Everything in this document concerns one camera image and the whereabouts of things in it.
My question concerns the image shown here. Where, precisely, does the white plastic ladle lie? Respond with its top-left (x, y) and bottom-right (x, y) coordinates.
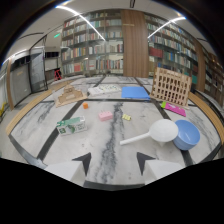
top-left (119, 118), bottom-right (180, 147)

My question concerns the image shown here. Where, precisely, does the green white carton box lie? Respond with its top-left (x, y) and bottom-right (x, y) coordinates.
top-left (55, 115), bottom-right (88, 137)

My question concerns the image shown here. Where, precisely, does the blue plastic bowl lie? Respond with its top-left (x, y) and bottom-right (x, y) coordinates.
top-left (172, 119), bottom-right (202, 152)

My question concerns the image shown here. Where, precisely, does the pink flat box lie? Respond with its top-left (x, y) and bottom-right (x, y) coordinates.
top-left (160, 100), bottom-right (188, 118)

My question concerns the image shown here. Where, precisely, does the pink toy block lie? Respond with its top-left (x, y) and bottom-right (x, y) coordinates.
top-left (97, 110), bottom-right (115, 122)

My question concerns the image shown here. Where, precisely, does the blue folder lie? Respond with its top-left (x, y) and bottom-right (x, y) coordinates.
top-left (120, 86), bottom-right (151, 101)

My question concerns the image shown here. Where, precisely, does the wooden lattice rack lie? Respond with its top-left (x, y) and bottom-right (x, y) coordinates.
top-left (149, 66), bottom-right (193, 107)

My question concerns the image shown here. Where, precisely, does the white printed sheet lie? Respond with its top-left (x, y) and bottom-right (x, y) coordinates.
top-left (87, 83), bottom-right (122, 97)

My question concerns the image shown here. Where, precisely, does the red step stool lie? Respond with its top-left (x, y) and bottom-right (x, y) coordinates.
top-left (53, 68), bottom-right (63, 81)

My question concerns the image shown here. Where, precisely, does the tall wooden bookshelf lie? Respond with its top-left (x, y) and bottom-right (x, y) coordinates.
top-left (60, 8), bottom-right (224, 108)

